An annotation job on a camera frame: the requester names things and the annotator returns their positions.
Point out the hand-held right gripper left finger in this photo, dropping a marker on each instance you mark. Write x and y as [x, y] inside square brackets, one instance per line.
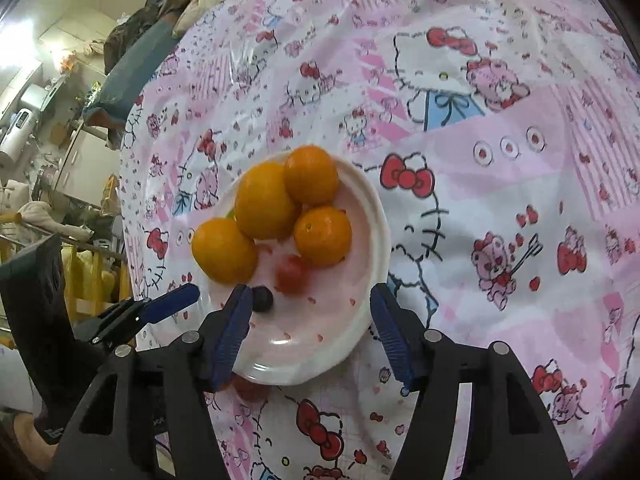
[234, 332]

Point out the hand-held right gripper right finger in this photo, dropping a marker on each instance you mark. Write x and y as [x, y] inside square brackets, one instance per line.
[395, 337]

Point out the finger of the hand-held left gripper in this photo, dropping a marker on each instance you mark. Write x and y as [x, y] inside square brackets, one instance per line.
[170, 301]
[110, 332]

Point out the dark purple cherry tomato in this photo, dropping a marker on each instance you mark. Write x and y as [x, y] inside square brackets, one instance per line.
[263, 299]

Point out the red cherry tomato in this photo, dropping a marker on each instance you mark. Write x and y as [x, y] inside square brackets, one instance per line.
[248, 388]
[292, 273]

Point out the small orange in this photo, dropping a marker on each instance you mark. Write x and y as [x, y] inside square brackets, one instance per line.
[311, 175]
[225, 251]
[322, 236]

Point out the pink strawberry-shaped plate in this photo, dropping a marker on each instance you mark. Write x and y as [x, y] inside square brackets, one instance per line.
[320, 320]

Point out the large orange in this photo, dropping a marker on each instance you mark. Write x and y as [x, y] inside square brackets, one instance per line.
[265, 201]

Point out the person's left forearm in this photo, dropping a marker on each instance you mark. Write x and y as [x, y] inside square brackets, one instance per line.
[29, 435]

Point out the white water heater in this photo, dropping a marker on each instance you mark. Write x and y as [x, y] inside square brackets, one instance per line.
[17, 127]

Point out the blue mattress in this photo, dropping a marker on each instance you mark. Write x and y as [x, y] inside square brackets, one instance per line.
[135, 72]

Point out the pink cartoon printed tablecloth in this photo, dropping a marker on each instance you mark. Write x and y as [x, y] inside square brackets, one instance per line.
[500, 110]

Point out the camouflage clothes pile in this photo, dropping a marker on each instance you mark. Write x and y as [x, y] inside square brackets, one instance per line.
[145, 15]

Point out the yellow wooden rail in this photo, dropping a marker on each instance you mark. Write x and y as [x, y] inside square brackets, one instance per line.
[82, 280]

